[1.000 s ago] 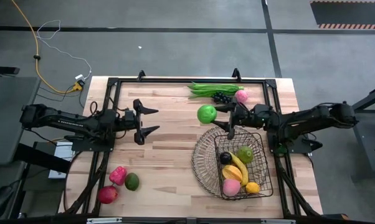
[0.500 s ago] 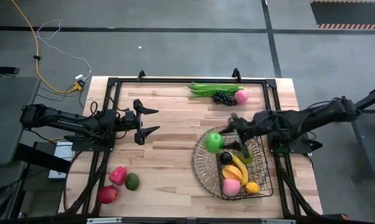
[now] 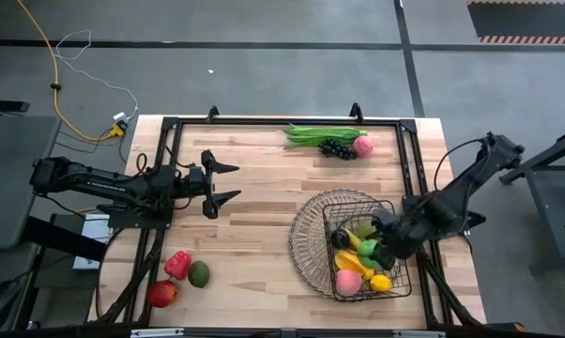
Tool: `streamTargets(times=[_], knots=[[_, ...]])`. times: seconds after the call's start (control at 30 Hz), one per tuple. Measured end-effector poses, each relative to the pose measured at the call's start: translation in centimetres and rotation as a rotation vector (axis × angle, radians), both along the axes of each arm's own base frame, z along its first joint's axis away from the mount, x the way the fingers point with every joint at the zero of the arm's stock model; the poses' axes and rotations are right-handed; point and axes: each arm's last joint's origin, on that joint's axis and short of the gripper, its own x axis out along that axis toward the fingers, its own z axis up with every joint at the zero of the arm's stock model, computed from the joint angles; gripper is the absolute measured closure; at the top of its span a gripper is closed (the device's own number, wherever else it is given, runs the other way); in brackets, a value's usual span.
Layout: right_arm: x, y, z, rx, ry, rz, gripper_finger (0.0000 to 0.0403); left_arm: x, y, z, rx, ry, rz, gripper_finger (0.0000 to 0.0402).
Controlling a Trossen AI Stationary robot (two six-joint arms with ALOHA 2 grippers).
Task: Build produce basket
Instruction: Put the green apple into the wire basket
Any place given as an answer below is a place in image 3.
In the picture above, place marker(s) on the black metal stand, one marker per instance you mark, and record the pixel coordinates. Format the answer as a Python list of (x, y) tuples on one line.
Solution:
[(545, 188)]

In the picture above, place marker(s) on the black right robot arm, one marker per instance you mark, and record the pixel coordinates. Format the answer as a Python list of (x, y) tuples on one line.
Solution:
[(451, 206)]

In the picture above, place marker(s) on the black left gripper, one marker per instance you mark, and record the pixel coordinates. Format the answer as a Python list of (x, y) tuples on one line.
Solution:
[(195, 182)]

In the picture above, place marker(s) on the dark grey desk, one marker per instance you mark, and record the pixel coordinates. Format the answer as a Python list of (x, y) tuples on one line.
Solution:
[(15, 178)]

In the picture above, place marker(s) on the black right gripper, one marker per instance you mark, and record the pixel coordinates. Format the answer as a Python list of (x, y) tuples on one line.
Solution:
[(397, 235)]

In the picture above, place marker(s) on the green apple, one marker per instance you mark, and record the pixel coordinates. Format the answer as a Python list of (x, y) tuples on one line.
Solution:
[(366, 247)]

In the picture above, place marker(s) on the black mat with hazard stripes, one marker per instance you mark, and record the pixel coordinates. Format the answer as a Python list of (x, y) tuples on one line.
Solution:
[(526, 19)]

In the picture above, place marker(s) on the long green leafy vegetable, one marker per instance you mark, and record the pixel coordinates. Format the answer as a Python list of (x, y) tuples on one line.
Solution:
[(320, 135)]

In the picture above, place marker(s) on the white power supply box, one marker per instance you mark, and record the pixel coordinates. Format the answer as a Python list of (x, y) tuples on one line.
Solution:
[(92, 239)]

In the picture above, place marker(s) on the red bell pepper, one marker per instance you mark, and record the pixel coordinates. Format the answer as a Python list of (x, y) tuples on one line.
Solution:
[(178, 264)]

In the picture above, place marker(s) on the pink peach with green leaf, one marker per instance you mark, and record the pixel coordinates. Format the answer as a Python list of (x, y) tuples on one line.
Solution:
[(348, 282)]

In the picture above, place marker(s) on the red apple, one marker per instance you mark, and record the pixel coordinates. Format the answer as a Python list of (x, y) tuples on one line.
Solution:
[(162, 293)]

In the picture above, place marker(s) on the yellow banana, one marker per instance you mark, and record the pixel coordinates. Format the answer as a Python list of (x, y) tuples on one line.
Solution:
[(354, 239)]

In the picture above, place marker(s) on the black grape bunch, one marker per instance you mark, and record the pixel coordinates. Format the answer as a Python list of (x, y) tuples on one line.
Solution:
[(337, 149)]

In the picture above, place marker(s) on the green avocado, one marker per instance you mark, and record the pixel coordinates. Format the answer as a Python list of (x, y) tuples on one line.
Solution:
[(198, 273)]

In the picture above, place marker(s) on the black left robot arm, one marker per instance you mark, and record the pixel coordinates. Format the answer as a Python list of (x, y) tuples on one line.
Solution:
[(99, 180)]

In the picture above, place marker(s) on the dark purple round fruit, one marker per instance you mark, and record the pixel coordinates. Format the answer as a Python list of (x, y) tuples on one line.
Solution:
[(340, 238)]

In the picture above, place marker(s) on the light green bumpy fruit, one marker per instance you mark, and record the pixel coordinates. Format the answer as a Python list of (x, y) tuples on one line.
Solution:
[(364, 229)]

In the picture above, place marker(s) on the yellow lemon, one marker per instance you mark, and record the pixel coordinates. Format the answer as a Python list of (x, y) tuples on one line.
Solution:
[(380, 282)]

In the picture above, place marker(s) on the black aluminium table frame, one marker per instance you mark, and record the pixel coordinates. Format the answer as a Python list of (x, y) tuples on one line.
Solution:
[(264, 121)]

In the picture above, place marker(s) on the yellow orange starfruit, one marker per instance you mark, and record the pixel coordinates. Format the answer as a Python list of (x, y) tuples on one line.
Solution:
[(349, 262)]

